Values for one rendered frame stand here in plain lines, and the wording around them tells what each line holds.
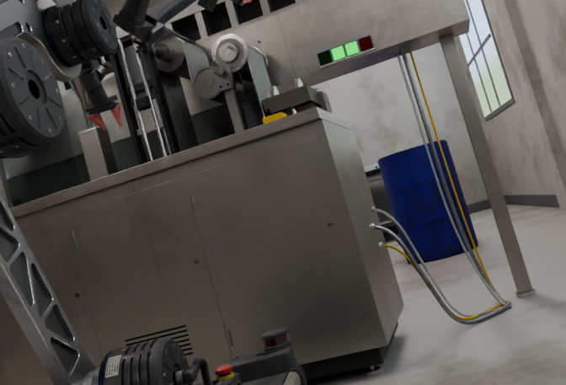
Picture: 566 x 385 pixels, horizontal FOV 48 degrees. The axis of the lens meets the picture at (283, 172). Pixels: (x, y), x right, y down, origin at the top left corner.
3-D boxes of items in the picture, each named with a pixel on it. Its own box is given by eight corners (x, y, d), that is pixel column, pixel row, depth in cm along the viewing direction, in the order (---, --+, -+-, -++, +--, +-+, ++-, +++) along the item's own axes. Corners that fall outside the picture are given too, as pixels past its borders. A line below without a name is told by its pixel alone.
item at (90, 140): (85, 196, 265) (51, 67, 269) (104, 195, 279) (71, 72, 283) (114, 187, 261) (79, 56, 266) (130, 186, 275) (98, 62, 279)
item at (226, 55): (215, 53, 243) (226, 38, 242) (216, 55, 245) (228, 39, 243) (228, 66, 241) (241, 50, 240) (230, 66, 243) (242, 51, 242)
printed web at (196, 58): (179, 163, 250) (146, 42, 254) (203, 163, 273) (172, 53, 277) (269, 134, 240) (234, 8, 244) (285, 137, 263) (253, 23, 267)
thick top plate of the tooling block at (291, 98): (270, 113, 235) (266, 98, 236) (296, 121, 274) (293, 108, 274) (311, 99, 231) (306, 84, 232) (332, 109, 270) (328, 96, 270)
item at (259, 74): (259, 105, 241) (247, 59, 242) (277, 110, 263) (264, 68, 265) (261, 104, 241) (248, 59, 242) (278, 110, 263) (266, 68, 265)
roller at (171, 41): (157, 77, 253) (148, 43, 254) (184, 84, 277) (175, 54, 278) (188, 65, 249) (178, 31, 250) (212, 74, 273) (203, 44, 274)
